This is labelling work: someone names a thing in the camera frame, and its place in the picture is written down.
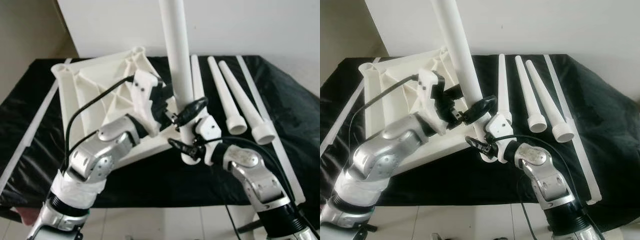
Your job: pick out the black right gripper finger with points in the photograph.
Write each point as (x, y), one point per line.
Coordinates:
(181, 148)
(476, 144)

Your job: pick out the white tapered table leg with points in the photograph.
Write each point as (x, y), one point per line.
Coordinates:
(547, 102)
(502, 80)
(527, 97)
(177, 50)
(245, 105)
(460, 50)
(225, 100)
(196, 75)

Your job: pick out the black table cloth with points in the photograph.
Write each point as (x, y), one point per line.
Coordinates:
(450, 190)
(165, 185)

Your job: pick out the long white plastic strip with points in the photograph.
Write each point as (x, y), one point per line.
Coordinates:
(285, 160)
(345, 107)
(582, 157)
(30, 125)

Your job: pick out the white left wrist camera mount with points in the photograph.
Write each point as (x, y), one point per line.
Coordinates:
(429, 100)
(145, 100)

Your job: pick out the black table frame bar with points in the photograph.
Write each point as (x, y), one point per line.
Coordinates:
(247, 227)
(367, 227)

